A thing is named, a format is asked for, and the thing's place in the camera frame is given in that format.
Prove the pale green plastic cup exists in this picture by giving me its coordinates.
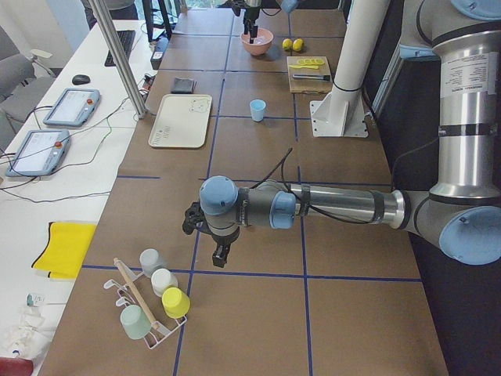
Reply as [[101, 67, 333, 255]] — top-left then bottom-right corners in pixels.
[[120, 305, 151, 340]]

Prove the cream bear serving tray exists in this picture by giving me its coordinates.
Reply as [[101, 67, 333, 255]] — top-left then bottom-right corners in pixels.
[[148, 94, 212, 149]]

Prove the lower teach pendant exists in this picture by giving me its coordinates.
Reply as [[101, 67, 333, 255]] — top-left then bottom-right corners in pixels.
[[5, 129, 70, 177]]

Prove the grey plastic cup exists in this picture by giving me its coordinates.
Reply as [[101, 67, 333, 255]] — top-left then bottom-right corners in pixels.
[[139, 248, 167, 278]]

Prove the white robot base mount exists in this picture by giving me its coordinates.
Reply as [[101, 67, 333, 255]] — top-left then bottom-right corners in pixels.
[[310, 0, 390, 138]]

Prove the clear ice cubes pile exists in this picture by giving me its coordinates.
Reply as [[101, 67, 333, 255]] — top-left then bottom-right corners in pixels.
[[241, 29, 272, 45]]

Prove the pink bowl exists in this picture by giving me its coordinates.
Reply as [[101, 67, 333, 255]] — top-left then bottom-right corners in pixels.
[[240, 27, 274, 56]]

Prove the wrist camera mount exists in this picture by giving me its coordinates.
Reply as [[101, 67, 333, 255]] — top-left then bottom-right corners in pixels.
[[182, 201, 211, 235]]

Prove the yellow cloth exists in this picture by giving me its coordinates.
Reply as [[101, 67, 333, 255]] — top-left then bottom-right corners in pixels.
[[31, 222, 97, 280]]

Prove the lower yellow lemon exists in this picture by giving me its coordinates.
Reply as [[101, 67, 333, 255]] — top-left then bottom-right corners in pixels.
[[292, 38, 305, 52]]

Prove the wooden rack handle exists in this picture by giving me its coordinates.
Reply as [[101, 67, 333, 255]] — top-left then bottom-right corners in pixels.
[[114, 258, 160, 330]]

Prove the black keyboard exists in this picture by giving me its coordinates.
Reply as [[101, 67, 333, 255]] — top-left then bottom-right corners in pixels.
[[104, 30, 136, 67]]

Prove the yellow lemon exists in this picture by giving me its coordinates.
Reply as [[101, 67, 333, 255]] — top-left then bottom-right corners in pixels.
[[282, 38, 294, 51], [292, 38, 305, 52]]

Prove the upper teach pendant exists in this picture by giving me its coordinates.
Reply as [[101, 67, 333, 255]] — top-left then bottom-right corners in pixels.
[[43, 88, 101, 127]]

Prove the grey office chair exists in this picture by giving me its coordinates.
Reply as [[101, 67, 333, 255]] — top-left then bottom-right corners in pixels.
[[1, 28, 56, 134]]

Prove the white plastic cup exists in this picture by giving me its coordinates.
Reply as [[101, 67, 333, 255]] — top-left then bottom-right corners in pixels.
[[150, 268, 178, 298]]

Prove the steel cylinder black tip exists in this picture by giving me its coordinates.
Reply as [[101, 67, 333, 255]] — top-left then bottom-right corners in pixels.
[[292, 74, 331, 82]]

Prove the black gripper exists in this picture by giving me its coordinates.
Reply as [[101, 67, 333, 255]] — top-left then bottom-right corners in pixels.
[[208, 224, 240, 267], [243, 7, 261, 44]]

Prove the black computer mouse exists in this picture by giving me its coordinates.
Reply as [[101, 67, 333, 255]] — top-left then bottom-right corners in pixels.
[[72, 74, 91, 85]]

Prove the white wire cup rack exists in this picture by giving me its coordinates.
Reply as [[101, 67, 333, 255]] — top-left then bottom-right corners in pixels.
[[103, 270, 187, 349]]

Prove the white crumpled tissue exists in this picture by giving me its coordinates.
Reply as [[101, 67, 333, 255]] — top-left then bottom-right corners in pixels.
[[1, 307, 55, 360]]

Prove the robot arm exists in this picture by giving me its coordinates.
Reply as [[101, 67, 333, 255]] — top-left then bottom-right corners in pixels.
[[223, 0, 300, 44], [185, 1, 500, 267]]

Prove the teach pendant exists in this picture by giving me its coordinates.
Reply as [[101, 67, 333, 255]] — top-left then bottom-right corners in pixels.
[[5, 129, 70, 177], [43, 88, 101, 127]]

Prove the wooden cutting board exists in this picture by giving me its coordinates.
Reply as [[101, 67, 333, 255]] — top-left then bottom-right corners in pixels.
[[287, 56, 333, 93]]

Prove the upper yellow lemon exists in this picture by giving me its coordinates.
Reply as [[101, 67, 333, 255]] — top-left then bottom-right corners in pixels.
[[282, 38, 294, 51]]

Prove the yellow plastic knife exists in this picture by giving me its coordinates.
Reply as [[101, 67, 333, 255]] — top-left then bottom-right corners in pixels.
[[288, 64, 319, 71]]

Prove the light blue plastic cup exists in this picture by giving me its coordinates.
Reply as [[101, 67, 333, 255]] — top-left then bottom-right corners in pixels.
[[250, 99, 266, 122]]

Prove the aluminium frame post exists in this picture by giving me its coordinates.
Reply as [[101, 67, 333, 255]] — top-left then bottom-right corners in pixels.
[[89, 0, 147, 119]]

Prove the grey folded cloth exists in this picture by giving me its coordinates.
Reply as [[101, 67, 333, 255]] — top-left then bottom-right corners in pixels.
[[171, 78, 196, 94]]

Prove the yellow plastic cup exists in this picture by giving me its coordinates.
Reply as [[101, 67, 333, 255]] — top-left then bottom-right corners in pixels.
[[161, 287, 190, 319]]

